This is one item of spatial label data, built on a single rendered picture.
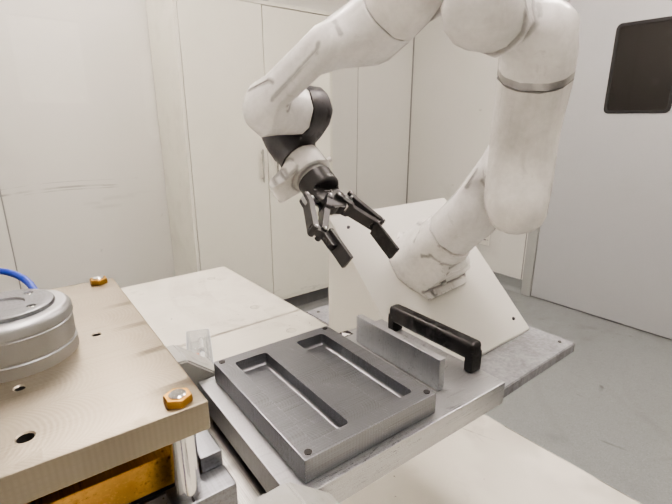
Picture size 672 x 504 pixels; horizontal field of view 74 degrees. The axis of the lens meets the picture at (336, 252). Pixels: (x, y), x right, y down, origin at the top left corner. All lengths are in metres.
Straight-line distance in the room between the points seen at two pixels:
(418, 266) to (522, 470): 0.44
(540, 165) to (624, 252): 2.54
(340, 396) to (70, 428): 0.27
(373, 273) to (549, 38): 0.56
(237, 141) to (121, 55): 0.77
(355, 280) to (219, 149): 1.78
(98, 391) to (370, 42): 0.62
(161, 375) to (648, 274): 3.14
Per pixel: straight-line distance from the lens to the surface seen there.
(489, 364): 1.08
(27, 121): 2.85
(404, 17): 0.75
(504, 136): 0.81
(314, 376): 0.52
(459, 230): 0.93
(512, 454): 0.85
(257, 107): 0.85
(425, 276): 1.02
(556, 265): 3.51
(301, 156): 0.91
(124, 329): 0.40
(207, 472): 0.35
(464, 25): 0.67
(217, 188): 2.67
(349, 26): 0.78
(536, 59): 0.75
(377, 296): 0.98
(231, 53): 2.72
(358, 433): 0.44
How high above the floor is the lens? 1.27
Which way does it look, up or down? 17 degrees down
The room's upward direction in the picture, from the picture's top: straight up
